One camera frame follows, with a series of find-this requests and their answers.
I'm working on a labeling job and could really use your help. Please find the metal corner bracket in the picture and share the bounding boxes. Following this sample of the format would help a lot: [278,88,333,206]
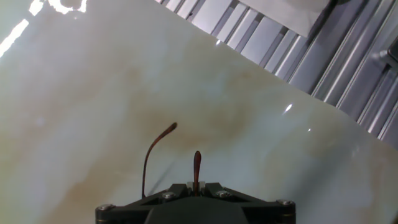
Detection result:
[371,43,398,72]

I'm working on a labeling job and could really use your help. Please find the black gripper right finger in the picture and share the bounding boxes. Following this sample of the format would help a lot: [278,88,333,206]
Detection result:
[196,182,295,224]

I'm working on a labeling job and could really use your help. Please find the white tissue sheet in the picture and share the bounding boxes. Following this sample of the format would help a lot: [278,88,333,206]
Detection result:
[238,0,332,38]

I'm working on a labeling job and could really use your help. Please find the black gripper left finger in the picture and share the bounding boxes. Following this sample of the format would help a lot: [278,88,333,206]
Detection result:
[95,182,196,224]

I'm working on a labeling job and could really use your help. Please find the marble pattern table mat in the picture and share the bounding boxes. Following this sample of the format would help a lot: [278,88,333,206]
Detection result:
[0,0,398,224]

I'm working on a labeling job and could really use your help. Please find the brown frame glasses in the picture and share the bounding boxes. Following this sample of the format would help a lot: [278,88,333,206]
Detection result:
[141,121,202,200]

